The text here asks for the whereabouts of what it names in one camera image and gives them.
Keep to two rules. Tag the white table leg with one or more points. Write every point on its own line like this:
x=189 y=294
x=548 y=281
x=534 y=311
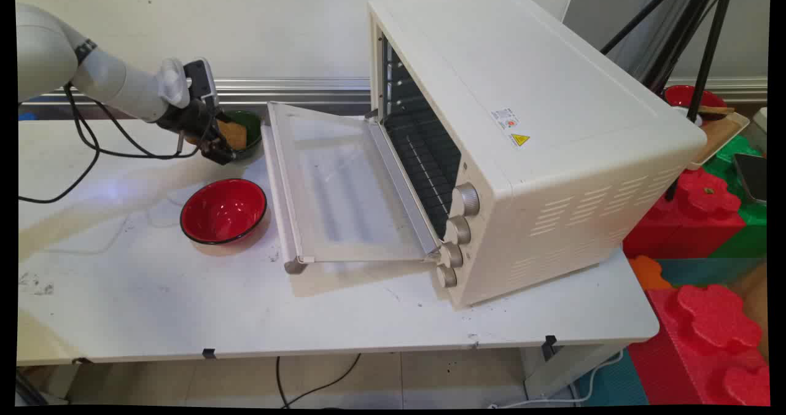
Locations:
x=565 y=369

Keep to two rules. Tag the black metal tray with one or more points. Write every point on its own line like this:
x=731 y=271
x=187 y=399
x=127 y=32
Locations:
x=754 y=178

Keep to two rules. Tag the black tripod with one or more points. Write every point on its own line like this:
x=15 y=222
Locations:
x=706 y=46

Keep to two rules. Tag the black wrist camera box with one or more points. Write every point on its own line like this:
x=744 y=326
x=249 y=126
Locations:
x=200 y=80

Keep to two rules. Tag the wooden tray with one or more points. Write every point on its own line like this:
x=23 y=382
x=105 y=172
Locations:
x=718 y=135

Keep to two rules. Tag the red bowl black rim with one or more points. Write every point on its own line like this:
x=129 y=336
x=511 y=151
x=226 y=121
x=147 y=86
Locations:
x=224 y=211

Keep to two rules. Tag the brown wooden stick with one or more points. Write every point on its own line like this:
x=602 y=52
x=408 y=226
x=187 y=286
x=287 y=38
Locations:
x=717 y=110

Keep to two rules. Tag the large silver oven knob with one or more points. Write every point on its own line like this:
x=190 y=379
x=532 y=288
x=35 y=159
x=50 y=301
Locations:
x=466 y=199

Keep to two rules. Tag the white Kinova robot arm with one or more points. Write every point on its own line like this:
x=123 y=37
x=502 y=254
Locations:
x=123 y=83

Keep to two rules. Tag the orange foam block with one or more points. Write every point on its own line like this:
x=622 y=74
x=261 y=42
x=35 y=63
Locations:
x=648 y=272

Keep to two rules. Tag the red bowl white inside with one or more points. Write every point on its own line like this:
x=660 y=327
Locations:
x=678 y=96

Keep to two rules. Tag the brown square bread slice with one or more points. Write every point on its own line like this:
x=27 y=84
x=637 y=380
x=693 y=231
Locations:
x=234 y=135

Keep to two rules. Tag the teal foam mat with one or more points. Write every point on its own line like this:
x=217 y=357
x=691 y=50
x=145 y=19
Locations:
x=700 y=272

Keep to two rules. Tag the white ridged cabinet front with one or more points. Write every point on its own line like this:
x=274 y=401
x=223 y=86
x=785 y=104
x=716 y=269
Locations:
x=344 y=182

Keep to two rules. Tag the cream toaster oven body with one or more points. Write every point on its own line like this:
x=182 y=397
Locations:
x=552 y=96

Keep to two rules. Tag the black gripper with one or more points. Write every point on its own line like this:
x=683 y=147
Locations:
x=184 y=122

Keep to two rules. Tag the yellow warning sticker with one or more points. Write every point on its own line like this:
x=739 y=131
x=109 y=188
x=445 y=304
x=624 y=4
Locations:
x=520 y=140

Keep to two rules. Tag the dark green bowl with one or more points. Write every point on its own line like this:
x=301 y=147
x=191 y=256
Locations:
x=253 y=134

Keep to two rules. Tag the white info sticker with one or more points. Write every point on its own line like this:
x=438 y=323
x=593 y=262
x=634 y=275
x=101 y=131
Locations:
x=505 y=119

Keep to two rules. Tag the black table clip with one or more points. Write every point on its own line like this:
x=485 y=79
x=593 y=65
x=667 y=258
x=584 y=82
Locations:
x=209 y=353
x=549 y=346

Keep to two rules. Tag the aluminium wall rail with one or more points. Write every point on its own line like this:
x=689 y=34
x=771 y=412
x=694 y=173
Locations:
x=295 y=89

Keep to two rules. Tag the green foam block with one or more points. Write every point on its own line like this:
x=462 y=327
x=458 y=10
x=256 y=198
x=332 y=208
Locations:
x=752 y=231

